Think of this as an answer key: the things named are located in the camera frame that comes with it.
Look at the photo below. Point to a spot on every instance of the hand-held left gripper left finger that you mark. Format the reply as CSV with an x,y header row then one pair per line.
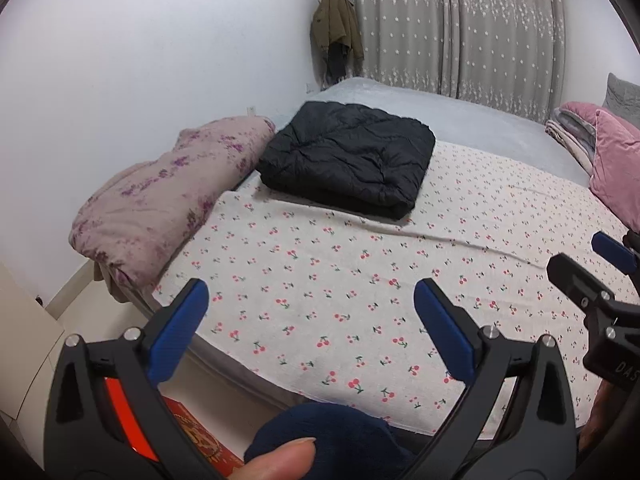
x,y
175,330

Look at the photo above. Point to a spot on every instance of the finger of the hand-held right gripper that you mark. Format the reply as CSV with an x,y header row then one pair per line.
x,y
575,275
612,250

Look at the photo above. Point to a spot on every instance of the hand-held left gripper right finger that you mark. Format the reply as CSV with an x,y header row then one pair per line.
x,y
445,330

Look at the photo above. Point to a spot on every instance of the black quilted jacket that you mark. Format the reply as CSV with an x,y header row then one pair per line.
x,y
350,155

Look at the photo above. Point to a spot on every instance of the person's right forearm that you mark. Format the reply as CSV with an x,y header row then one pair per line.
x,y
600,410

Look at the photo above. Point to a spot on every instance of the person's left hand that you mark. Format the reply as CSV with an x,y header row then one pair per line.
x,y
270,462

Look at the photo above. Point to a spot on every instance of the pink velvet pillow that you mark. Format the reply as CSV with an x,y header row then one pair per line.
x,y
617,160

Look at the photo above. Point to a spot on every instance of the red box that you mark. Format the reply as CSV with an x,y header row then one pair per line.
x,y
200,435

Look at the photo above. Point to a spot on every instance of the cherry print bed sheet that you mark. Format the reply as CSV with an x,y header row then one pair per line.
x,y
350,270

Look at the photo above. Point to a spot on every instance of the folded pink and grey blankets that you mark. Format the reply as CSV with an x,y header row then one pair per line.
x,y
575,130

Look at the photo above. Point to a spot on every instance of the pink floral quilt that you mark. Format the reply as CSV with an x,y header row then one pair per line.
x,y
165,200

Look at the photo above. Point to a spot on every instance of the white cabinet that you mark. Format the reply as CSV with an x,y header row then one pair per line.
x,y
25,350

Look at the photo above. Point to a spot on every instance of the grey quilted pillow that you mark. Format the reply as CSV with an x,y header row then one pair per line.
x,y
625,95

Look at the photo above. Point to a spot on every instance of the person's dark blue clothing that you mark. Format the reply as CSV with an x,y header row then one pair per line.
x,y
330,435

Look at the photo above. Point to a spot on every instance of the bed with grey cover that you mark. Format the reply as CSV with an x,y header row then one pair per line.
x,y
400,105

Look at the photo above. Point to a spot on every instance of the grey star print curtain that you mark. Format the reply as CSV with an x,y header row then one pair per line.
x,y
450,25

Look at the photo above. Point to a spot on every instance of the dark hanging garment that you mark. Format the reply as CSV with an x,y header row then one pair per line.
x,y
337,62

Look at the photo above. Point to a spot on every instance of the olive green hanging jacket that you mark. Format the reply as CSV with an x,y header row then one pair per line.
x,y
337,20

